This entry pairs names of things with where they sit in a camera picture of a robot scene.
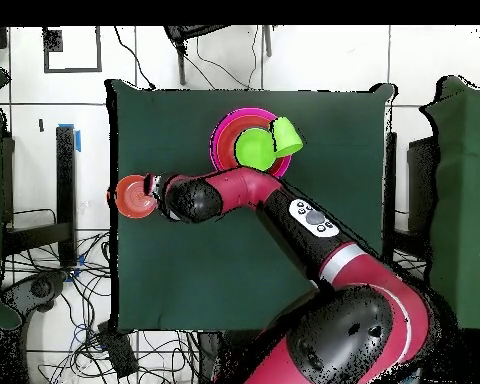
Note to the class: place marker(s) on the small orange bowl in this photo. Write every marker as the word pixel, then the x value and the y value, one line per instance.
pixel 132 198

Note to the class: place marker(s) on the small green bowl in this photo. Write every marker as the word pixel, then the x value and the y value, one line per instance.
pixel 254 150

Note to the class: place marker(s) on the green cup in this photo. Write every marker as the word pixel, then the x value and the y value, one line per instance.
pixel 288 138

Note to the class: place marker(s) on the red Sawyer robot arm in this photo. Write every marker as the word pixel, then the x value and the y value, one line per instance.
pixel 324 260

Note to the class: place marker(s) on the large orange bowl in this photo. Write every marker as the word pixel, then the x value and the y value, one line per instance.
pixel 224 148

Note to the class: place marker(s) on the blue tape strip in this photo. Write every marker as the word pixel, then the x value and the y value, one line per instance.
pixel 78 142

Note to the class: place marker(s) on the black metal stand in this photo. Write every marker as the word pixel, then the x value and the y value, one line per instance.
pixel 66 180
pixel 422 180

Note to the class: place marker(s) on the large pink bowl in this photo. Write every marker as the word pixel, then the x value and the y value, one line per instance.
pixel 220 128

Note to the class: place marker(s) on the dark green tablecloth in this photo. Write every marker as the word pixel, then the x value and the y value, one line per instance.
pixel 184 272

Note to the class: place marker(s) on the grey wheeled base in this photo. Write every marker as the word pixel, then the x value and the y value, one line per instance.
pixel 40 288

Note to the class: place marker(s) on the black power brick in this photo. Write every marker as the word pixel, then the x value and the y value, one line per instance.
pixel 118 352

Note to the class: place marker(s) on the black camera tripod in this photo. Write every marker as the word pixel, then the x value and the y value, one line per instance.
pixel 181 60

